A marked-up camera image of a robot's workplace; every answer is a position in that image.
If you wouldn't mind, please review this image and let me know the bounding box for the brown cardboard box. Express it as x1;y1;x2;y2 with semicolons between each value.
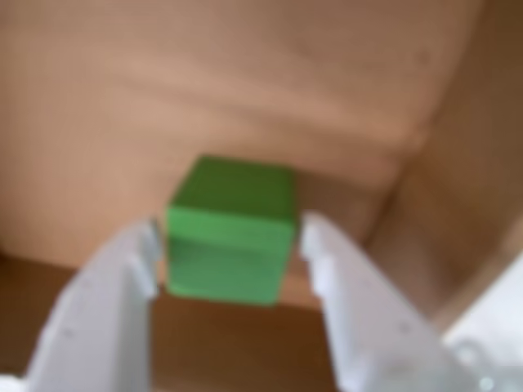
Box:
0;0;523;392

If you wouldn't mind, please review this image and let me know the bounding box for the green cube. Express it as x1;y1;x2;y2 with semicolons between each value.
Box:
163;154;297;307

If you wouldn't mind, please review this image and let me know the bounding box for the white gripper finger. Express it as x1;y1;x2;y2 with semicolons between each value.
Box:
24;215;163;392
300;210;469;392

